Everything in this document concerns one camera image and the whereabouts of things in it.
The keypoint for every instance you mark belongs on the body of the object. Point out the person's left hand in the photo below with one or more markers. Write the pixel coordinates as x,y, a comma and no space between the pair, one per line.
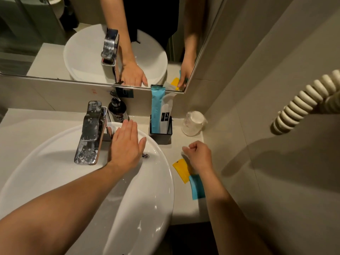
126,151

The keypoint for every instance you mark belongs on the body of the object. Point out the person's right hand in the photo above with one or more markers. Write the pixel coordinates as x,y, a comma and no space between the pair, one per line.
199,158

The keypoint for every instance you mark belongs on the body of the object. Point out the person's left little finger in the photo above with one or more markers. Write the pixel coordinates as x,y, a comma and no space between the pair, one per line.
115,139

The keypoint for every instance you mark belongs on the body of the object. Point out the person's left middle finger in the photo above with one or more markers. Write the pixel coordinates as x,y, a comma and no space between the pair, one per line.
127,129

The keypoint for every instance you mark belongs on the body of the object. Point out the person's right thumb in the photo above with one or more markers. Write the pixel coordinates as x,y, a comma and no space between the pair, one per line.
188,151

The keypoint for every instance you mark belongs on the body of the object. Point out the person's left thumb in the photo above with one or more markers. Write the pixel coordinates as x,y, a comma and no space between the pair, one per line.
143,144

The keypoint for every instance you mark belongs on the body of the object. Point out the person's right forearm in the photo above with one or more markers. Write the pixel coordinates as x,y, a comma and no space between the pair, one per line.
228,217

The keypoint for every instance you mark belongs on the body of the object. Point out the person's left forearm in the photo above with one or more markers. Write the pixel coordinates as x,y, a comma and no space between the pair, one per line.
66,207

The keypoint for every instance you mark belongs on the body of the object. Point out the black square holder box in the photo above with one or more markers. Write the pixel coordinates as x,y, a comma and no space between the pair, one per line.
160,137

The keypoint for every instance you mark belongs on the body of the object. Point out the small yellow packet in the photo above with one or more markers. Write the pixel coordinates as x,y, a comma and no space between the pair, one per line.
182,169

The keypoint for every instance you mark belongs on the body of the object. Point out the black soap dispenser bottle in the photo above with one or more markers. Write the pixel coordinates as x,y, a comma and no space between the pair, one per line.
117,110

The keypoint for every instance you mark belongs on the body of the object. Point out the chrome basin faucet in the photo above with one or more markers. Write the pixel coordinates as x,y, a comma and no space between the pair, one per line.
91,130

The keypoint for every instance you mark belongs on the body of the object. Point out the clear glass cup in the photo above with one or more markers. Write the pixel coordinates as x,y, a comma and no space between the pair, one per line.
193,124

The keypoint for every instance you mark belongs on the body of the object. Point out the long blue toiletry packet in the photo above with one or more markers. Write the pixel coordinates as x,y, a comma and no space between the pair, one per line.
156,108

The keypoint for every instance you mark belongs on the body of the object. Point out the small blue packet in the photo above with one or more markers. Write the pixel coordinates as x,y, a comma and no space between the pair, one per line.
197,188

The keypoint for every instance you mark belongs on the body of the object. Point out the long white toiletry packet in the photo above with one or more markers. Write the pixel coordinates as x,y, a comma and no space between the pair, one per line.
167,108

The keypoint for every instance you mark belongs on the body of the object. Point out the white ceramic wash basin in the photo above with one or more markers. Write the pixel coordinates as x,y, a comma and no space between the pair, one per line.
148,207

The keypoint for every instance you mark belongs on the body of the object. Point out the wall mirror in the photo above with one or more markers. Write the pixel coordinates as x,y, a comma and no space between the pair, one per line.
39,29

